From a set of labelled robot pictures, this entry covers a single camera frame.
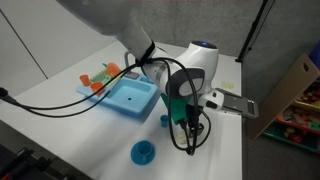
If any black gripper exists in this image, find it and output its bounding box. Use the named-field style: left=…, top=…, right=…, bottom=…
left=184, top=104, right=205, bottom=138

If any small blue toy tumbler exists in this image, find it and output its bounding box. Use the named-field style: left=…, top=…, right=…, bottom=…
left=159, top=114, right=170, bottom=129

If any blue toy teacup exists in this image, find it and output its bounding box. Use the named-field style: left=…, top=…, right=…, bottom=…
left=134, top=140, right=153, bottom=158

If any yellow sticky note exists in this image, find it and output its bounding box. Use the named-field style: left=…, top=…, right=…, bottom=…
left=219, top=80, right=235, bottom=91

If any blue toy saucer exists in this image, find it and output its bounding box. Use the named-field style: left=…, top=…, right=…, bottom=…
left=130, top=141, right=156, bottom=167

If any light blue toy sink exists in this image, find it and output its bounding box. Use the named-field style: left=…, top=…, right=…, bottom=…
left=75, top=67, right=162, bottom=120

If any wooden toy shelf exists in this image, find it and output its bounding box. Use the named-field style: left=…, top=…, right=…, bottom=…
left=249, top=53, right=320, bottom=141

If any grey toy faucet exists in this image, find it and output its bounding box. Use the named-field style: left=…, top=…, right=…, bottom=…
left=123, top=51, right=135, bottom=68

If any orange toy mug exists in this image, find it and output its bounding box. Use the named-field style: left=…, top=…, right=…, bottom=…
left=90, top=81, right=106, bottom=96

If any colourful toy shelf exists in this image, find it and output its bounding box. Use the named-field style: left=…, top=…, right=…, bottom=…
left=261, top=39, right=320, bottom=155

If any yellow toy dish rack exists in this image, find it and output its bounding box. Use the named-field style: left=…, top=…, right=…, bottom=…
left=89, top=67, right=122, bottom=87

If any black tripod pole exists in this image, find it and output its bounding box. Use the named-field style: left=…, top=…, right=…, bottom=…
left=234, top=0, right=272, bottom=64

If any small orange toy tumbler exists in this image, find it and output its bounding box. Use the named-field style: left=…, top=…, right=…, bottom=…
left=78, top=73, right=92, bottom=88

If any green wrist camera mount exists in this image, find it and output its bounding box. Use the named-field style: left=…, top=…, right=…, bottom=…
left=161, top=92, right=188, bottom=126

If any grey metal base plate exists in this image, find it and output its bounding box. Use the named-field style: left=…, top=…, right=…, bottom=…
left=203, top=87, right=260, bottom=120

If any thick black cable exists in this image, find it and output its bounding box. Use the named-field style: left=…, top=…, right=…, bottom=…
left=14, top=59, right=213, bottom=152
left=0, top=57, right=201, bottom=157

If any black camera stand equipment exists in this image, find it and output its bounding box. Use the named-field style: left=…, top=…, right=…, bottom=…
left=0, top=143, right=73, bottom=180

